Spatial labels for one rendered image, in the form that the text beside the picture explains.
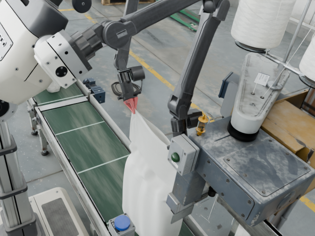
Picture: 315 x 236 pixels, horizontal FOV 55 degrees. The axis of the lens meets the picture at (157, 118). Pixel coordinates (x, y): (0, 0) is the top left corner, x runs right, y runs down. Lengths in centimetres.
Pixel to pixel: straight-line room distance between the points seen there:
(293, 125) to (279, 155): 19
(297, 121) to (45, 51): 82
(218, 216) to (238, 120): 162
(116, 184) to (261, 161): 126
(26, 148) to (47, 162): 26
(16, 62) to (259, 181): 79
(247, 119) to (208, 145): 13
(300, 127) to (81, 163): 144
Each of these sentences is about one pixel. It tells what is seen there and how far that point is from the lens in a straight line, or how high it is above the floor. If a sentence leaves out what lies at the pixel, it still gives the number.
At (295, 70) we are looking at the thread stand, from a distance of 101.
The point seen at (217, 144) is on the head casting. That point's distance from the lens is 87.
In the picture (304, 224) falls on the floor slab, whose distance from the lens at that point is 270.
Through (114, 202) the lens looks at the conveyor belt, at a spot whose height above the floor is 38.
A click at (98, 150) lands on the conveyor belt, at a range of 219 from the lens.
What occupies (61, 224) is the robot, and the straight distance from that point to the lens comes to 196.
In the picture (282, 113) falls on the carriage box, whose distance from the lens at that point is 112.
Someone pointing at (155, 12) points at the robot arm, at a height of 158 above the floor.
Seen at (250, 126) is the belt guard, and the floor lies 139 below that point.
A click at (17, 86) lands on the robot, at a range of 112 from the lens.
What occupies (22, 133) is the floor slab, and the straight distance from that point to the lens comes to 299.
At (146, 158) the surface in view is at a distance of 144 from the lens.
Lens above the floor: 188
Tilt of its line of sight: 36 degrees down
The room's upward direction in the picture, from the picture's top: 9 degrees clockwise
